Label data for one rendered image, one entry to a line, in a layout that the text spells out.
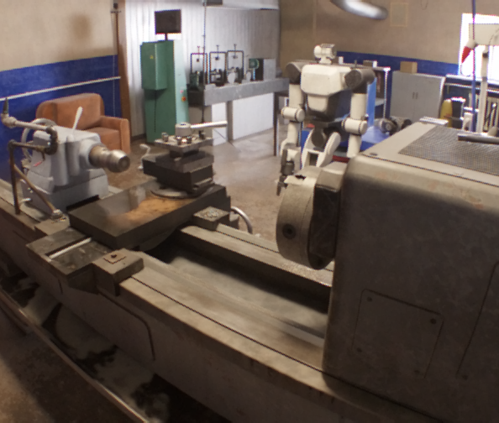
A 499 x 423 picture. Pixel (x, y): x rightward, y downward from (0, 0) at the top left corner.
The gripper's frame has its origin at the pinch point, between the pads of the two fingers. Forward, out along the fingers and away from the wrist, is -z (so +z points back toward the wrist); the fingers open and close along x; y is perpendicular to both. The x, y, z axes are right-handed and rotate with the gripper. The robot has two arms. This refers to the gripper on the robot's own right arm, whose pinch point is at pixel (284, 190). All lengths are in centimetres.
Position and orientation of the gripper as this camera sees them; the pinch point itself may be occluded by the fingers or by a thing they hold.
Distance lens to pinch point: 269.3
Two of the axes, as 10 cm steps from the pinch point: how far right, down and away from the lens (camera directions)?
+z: 1.4, -9.5, -2.7
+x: -6.8, 1.0, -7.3
